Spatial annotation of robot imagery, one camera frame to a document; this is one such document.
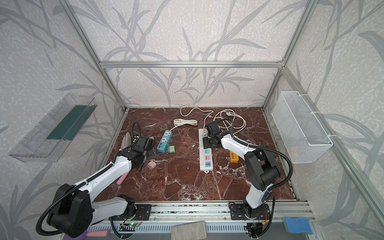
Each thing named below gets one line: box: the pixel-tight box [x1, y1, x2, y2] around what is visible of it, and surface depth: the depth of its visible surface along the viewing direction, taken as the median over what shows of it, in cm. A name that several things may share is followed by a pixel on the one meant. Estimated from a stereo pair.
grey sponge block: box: [171, 221, 207, 240], surface depth 67 cm
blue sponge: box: [283, 216, 314, 235], surface depth 70 cm
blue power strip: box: [157, 130, 173, 153], surface depth 100 cm
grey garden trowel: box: [120, 132, 132, 150], surface depth 101 cm
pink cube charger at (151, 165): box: [146, 160, 157, 169], surface depth 89 cm
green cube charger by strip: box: [167, 145, 175, 154], surface depth 97 cm
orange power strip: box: [229, 151, 240, 163], surface depth 93 cm
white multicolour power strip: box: [198, 128, 214, 173], surface depth 92 cm
